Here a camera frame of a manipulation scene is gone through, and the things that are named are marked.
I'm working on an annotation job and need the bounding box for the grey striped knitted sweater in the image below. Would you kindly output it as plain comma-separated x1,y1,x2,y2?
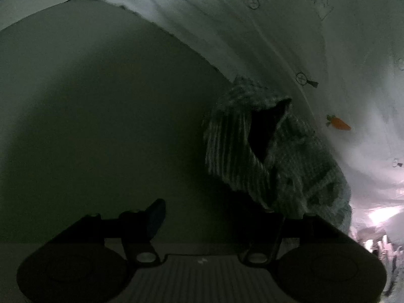
204,75,353,237

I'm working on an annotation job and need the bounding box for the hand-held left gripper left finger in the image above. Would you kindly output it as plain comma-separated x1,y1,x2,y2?
61,198,167,264

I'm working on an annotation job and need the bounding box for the white carrot print bed sheet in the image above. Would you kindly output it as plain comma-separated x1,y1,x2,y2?
72,0,404,237

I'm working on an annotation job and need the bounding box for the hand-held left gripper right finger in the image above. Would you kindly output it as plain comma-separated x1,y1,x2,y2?
239,211,348,265

